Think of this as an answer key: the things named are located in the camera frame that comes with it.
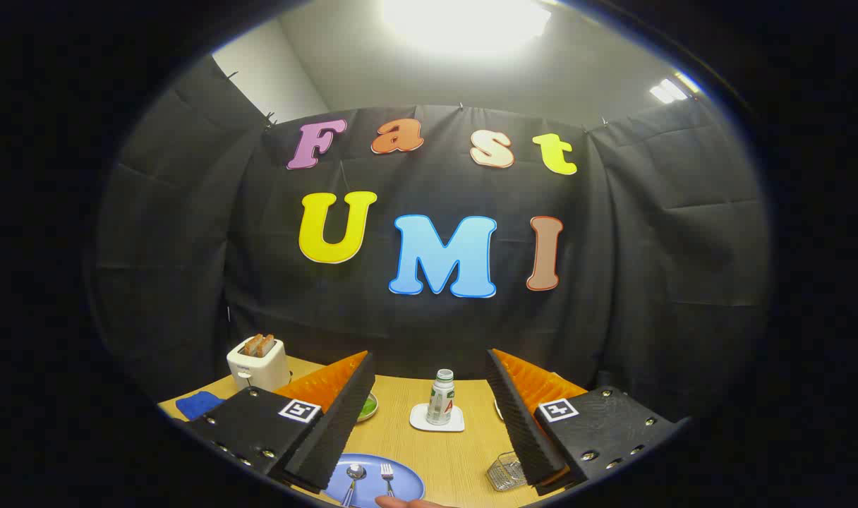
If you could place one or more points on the oval beige food dish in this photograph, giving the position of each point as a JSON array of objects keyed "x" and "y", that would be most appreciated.
[{"x": 367, "y": 408}]

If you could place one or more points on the small ceiling light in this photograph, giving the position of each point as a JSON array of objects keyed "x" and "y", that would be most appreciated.
[{"x": 672, "y": 88}]

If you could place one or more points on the white square coaster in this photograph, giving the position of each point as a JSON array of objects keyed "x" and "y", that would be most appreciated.
[{"x": 454, "y": 422}]

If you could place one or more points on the large ceiling light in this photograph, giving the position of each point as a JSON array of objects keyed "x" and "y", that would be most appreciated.
[{"x": 464, "y": 21}]

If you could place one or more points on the white drink bottle green label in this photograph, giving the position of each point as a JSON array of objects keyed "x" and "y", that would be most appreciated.
[{"x": 440, "y": 402}]

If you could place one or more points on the round blue plate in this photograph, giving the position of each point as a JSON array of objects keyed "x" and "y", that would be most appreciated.
[{"x": 408, "y": 483}]

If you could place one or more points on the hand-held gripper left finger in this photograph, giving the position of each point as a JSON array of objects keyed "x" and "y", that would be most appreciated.
[{"x": 330, "y": 437}]

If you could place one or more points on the white divided condiment dish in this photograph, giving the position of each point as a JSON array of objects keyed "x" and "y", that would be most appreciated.
[{"x": 498, "y": 410}]

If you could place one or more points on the folded blue cloth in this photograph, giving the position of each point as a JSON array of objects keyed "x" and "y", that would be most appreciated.
[{"x": 197, "y": 405}]

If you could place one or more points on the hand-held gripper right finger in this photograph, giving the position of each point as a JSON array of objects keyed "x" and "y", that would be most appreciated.
[{"x": 524, "y": 430}]

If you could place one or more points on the white toaster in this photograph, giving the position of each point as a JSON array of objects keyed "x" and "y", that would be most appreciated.
[{"x": 260, "y": 370}]

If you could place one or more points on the brown toast slice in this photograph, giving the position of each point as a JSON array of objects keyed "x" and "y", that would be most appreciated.
[
  {"x": 267, "y": 344},
  {"x": 252, "y": 345}
]

